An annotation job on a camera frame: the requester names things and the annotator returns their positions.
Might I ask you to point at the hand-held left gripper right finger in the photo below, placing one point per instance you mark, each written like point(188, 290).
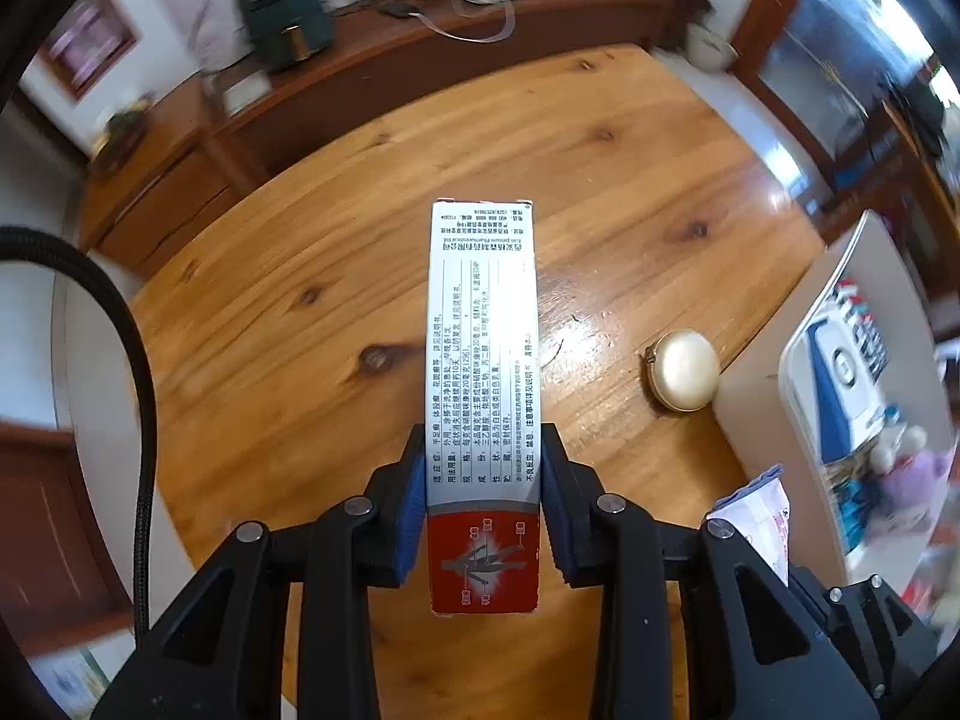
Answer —
point(559, 517)

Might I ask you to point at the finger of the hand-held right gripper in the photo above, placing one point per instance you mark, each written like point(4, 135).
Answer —
point(877, 630)

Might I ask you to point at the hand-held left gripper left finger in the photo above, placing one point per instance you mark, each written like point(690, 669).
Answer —
point(409, 510)

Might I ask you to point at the purple plush toy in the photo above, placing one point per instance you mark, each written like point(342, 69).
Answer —
point(919, 469)

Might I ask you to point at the pink tube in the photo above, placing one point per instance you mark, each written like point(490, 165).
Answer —
point(754, 510)

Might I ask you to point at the long red and white box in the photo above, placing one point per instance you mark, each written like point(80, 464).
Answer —
point(484, 352)

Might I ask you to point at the white storage bin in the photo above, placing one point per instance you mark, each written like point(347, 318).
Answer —
point(757, 420)

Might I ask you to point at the white and blue device box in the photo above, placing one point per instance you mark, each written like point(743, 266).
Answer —
point(844, 382)

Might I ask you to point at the gold round compact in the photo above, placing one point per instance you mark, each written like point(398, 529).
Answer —
point(682, 371)

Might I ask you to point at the wooden shelf unit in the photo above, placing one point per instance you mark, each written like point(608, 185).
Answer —
point(52, 525)

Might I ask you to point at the wooden side cabinet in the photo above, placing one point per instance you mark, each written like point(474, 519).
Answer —
point(165, 195)

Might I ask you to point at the white paper sheet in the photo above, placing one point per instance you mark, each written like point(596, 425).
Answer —
point(244, 94)

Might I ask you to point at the wooden television cabinet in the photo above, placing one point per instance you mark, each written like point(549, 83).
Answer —
point(450, 52)

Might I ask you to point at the small potted plant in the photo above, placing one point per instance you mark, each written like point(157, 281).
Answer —
point(124, 127)

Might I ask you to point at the white pot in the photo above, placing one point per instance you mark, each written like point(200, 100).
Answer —
point(711, 46)

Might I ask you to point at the black power adapter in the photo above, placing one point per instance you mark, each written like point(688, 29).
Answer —
point(397, 9)

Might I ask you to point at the dark green air fryer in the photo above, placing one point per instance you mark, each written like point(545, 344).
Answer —
point(285, 15)

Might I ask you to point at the glass door cabinet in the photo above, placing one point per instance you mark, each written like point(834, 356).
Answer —
point(825, 52)

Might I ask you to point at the framed wall picture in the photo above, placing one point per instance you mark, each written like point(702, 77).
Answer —
point(90, 45)

